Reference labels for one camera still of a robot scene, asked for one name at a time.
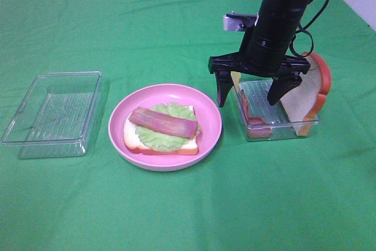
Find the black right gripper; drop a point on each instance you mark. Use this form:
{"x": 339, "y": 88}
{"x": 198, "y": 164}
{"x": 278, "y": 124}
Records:
{"x": 260, "y": 57}

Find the bacon strip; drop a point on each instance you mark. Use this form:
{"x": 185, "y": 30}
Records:
{"x": 254, "y": 129}
{"x": 164, "y": 123}

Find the bread slice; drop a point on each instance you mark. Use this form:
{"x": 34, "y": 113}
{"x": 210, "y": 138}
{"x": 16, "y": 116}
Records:
{"x": 305, "y": 101}
{"x": 143, "y": 140}

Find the green lettuce leaf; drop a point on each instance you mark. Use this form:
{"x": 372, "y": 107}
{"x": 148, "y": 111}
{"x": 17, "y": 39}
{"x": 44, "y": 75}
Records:
{"x": 164, "y": 129}

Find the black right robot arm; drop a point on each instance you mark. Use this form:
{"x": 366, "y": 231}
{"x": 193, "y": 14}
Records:
{"x": 267, "y": 37}

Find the yellow cheese slice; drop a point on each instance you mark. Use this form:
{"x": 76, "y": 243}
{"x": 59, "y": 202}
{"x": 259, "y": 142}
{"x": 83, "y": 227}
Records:
{"x": 235, "y": 76}

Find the right clear plastic container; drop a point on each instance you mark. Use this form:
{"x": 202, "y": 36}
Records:
{"x": 275, "y": 116}

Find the clear plastic container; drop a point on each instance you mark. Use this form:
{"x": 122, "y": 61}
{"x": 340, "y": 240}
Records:
{"x": 275, "y": 116}
{"x": 56, "y": 117}

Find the pink round plate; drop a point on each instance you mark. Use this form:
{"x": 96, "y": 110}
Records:
{"x": 207, "y": 114}

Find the green tablecloth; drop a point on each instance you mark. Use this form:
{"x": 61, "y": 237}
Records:
{"x": 315, "y": 193}

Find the left clear plastic container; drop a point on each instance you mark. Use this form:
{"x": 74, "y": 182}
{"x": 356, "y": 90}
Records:
{"x": 56, "y": 117}

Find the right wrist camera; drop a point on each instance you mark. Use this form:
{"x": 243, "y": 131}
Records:
{"x": 238, "y": 22}

